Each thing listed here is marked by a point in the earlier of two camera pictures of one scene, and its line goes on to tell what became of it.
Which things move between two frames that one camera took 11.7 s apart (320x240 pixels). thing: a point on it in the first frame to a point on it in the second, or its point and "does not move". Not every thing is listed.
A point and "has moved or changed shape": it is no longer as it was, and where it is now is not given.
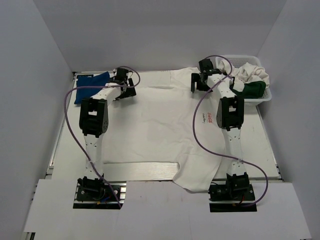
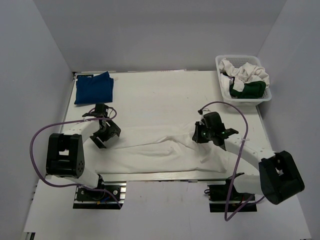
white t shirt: [243, 74] does not move
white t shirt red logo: [165, 122] has moved or changed shape
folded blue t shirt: [96, 80] does not move
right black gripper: [196, 78] to [197, 137]
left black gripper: [130, 92] to [113, 129]
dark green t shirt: [254, 89] does not move
